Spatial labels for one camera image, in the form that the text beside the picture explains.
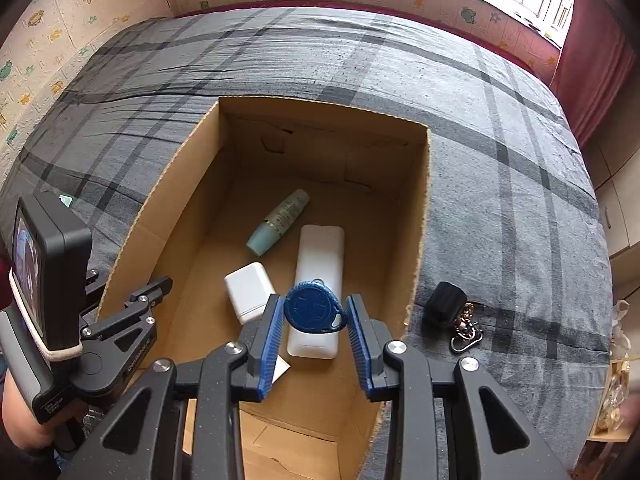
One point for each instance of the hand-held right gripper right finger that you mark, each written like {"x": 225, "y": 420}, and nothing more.
{"x": 358, "y": 345}

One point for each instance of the dark red curtain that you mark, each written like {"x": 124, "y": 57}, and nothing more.
{"x": 590, "y": 70}

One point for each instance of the clear plastic bag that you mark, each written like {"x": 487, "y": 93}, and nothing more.
{"x": 617, "y": 385}

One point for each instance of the white charger plug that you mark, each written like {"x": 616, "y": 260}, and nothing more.
{"x": 247, "y": 292}

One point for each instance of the person's left forearm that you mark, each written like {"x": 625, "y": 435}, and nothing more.
{"x": 20, "y": 415}

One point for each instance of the blue key fob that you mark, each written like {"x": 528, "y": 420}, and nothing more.
{"x": 312, "y": 310}

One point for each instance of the cardboard box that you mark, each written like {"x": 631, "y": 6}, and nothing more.
{"x": 210, "y": 200}

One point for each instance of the pale green bottle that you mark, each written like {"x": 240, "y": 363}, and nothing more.
{"x": 280, "y": 220}

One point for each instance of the white remote control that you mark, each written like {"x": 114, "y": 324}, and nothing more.
{"x": 320, "y": 260}

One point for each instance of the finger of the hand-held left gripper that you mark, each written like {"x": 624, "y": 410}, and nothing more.
{"x": 135, "y": 332}
{"x": 152, "y": 290}

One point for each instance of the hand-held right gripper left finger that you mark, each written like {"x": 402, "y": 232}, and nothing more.
{"x": 270, "y": 345}

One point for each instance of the green smartphone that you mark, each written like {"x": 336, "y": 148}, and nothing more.
{"x": 67, "y": 200}

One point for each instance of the white paper slip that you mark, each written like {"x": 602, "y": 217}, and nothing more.
{"x": 283, "y": 367}

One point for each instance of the beige cabinet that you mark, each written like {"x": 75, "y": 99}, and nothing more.
{"x": 617, "y": 195}

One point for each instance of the grey plaid bed sheet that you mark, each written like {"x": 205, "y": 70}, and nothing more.
{"x": 500, "y": 185}

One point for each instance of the black car key with keyring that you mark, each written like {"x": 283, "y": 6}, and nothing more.
{"x": 444, "y": 306}

